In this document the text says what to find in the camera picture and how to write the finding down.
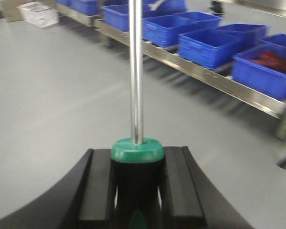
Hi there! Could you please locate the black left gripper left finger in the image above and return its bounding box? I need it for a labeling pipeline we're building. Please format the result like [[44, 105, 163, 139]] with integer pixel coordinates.
[[0, 149, 114, 229]]

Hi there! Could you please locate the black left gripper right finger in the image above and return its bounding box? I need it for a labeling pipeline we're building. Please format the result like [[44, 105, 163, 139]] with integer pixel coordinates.
[[162, 146, 252, 229]]

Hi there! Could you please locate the steel shelf rack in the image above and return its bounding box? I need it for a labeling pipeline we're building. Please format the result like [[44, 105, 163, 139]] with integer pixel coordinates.
[[51, 1, 286, 140]]

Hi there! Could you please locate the blue bin with red parts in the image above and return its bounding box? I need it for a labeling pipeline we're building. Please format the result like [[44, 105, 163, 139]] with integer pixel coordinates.
[[231, 44, 286, 100]]

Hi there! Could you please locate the blue bin on rack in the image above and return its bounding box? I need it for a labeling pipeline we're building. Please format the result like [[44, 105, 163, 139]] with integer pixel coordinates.
[[178, 29, 242, 70]]

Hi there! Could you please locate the brown cardboard box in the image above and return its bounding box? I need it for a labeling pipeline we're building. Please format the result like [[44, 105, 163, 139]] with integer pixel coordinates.
[[0, 0, 29, 22]]

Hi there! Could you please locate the white wire basket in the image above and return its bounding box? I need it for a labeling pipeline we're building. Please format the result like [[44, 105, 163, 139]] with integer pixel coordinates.
[[17, 1, 59, 29]]

